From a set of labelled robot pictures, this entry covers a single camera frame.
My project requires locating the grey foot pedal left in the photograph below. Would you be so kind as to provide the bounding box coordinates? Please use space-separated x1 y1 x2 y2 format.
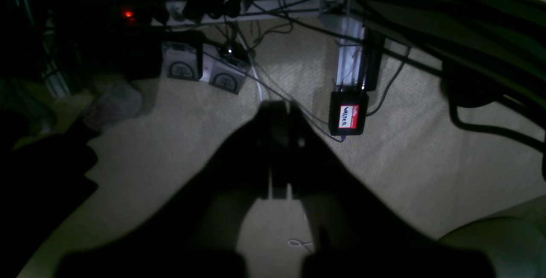
162 41 203 81

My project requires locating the grey foot pedal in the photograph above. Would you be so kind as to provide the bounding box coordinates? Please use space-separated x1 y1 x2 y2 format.
162 41 203 81
209 56 250 95

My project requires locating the grey foot pedal right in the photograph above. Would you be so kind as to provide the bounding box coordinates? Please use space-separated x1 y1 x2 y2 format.
209 56 250 95

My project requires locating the black box with name tag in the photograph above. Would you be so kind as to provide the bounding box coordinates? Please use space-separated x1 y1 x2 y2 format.
328 91 369 136

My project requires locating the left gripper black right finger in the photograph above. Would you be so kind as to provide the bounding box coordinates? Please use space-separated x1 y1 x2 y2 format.
290 102 497 278

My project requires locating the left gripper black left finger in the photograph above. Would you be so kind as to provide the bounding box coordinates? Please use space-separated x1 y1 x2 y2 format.
56 101 274 278

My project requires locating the white power strip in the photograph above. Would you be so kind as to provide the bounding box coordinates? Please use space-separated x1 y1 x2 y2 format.
151 0 346 29

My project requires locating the aluminium table leg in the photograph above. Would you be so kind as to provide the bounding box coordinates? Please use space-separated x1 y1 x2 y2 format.
335 17 366 88

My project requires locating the black tablecloth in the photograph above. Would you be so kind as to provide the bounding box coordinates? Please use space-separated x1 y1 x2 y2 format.
355 0 546 108

